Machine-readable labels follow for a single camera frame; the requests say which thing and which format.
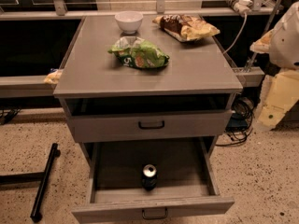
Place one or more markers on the blue pepsi can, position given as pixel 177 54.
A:
pixel 149 177

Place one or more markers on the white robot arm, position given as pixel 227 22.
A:
pixel 279 93

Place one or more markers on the grey drawer cabinet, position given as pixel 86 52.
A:
pixel 93 83

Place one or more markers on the grey top drawer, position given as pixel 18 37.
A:
pixel 89 129

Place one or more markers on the open grey middle drawer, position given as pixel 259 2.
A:
pixel 185 182

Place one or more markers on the green chip bag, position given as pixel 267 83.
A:
pixel 139 53

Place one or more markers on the brown yellow chip bag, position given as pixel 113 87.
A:
pixel 185 28

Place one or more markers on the white ceramic bowl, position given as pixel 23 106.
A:
pixel 129 21

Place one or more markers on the black metal stand leg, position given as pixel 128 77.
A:
pixel 41 177

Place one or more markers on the grey metal ledge rail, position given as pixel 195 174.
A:
pixel 26 86

